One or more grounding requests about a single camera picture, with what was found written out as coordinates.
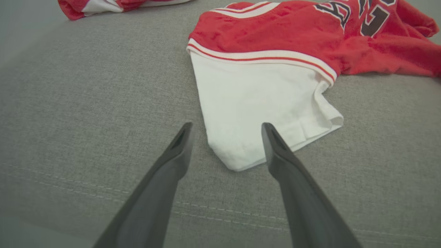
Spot red jersey with white sleeves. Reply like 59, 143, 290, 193
186, 0, 441, 172

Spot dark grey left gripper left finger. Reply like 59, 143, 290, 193
93, 122, 194, 248

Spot grey fabric sofa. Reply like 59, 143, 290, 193
0, 0, 441, 248

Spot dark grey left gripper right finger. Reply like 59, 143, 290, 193
261, 122, 362, 248

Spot red shorts with white stripes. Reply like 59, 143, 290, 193
58, 0, 194, 20

